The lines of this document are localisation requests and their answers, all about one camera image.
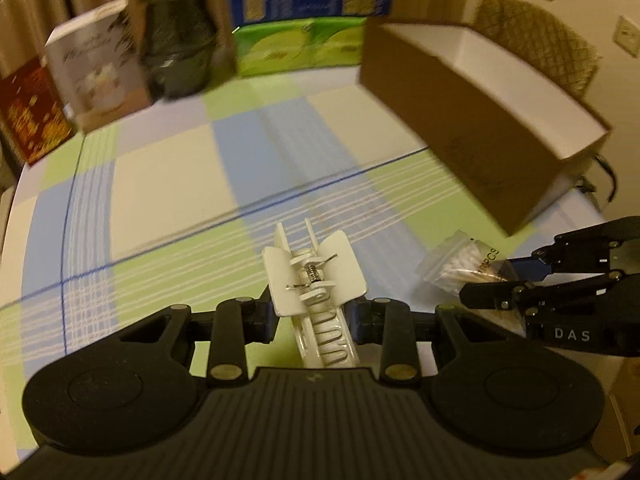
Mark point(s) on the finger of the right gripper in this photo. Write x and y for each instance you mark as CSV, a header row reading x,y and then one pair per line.
x,y
600,249
611,298

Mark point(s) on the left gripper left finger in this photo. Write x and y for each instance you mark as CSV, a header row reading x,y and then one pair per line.
x,y
238,322

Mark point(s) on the clear bag of swabs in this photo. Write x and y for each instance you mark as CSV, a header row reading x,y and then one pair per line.
x,y
461,260

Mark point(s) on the checkered tablecloth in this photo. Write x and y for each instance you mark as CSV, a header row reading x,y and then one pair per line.
x,y
174,205

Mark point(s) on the green tissue pack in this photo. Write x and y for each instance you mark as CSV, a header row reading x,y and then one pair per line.
x,y
287,46

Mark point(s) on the white plastic clip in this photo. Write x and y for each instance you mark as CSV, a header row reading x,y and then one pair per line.
x,y
310,286

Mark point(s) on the red gold patterned box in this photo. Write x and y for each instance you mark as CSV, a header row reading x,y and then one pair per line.
x,y
33,110

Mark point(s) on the dark wrapped bottle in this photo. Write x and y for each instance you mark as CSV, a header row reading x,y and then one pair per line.
x,y
184,46

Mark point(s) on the white illustrated box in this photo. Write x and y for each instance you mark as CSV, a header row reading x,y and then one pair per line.
x,y
94,63

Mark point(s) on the large brown storage box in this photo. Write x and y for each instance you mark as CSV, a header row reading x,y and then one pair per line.
x,y
513,137

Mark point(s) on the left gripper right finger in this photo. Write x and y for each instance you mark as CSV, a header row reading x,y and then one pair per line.
x,y
389,324

